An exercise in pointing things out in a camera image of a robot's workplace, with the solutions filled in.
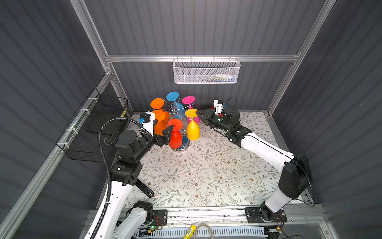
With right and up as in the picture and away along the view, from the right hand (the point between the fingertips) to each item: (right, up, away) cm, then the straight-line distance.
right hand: (196, 114), depth 73 cm
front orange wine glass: (-19, -6, +5) cm, 21 cm away
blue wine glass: (-9, +3, +6) cm, 11 cm away
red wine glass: (-11, -12, +2) cm, 16 cm away
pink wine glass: (-4, +8, +9) cm, 13 cm away
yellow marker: (-3, -55, -5) cm, 56 cm away
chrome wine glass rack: (-8, -18, +34) cm, 39 cm away
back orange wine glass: (-21, +6, +6) cm, 22 cm away
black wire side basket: (-54, -13, -5) cm, 56 cm away
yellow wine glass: (-2, -8, +6) cm, 10 cm away
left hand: (-14, -5, -10) cm, 18 cm away
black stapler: (-30, -42, +11) cm, 53 cm away
